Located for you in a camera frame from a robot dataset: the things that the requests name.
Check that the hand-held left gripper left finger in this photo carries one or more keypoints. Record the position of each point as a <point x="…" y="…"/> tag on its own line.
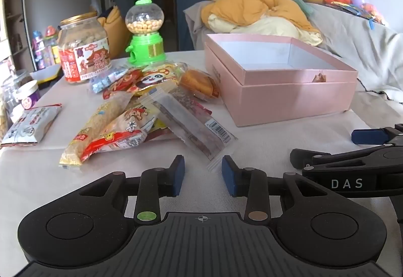
<point x="178" y="176"/>

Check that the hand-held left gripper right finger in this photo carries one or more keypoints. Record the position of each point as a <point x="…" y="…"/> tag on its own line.
<point x="228" y="178"/>

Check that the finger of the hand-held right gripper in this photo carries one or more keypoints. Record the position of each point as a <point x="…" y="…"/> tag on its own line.
<point x="368" y="136"/>
<point x="302" y="157"/>

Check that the pink cardboard box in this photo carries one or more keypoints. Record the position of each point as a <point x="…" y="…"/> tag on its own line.
<point x="283" y="94"/>

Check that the blue snack packet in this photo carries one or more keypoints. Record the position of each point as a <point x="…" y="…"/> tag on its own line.
<point x="105" y="80"/>

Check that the clear packet with barcode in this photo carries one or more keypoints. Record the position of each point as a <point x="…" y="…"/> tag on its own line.
<point x="192" y="132"/>

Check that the cartoon red-edged snack packet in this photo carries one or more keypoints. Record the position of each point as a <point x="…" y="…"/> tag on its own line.
<point x="119" y="135"/>

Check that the orange bread packet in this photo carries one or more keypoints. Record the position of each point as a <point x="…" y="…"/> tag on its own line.
<point x="198" y="83"/>

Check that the yellow panda snack packet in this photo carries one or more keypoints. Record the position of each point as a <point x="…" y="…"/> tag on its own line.
<point x="160" y="79"/>

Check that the long yellow snack packet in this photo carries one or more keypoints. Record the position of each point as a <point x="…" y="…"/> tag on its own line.
<point x="91" y="126"/>

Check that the colourful toys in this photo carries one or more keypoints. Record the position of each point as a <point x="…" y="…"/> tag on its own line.
<point x="359" y="6"/>

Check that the green candy dispenser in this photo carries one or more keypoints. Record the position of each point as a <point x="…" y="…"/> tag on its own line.
<point x="144" y="44"/>

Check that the clear peanut jar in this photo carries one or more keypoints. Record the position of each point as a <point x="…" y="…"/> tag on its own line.
<point x="85" y="53"/>

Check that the white grey snack packet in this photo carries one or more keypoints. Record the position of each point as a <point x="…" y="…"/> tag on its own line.
<point x="31" y="124"/>

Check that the yellow blanket pile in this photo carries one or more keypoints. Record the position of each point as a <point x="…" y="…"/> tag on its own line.
<point x="252" y="9"/>

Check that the dark blue cabinet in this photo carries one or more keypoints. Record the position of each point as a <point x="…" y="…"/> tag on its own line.
<point x="192" y="12"/>

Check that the yellow cushion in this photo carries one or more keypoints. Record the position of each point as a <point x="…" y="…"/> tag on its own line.
<point x="110" y="25"/>

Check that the purple white paper cup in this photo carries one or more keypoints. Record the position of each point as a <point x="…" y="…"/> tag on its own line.
<point x="28" y="94"/>

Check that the clear glass jar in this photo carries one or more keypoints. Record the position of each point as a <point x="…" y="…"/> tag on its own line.
<point x="9" y="91"/>

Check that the wooden shelf unit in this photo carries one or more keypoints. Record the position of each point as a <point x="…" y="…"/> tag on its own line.
<point x="11" y="12"/>

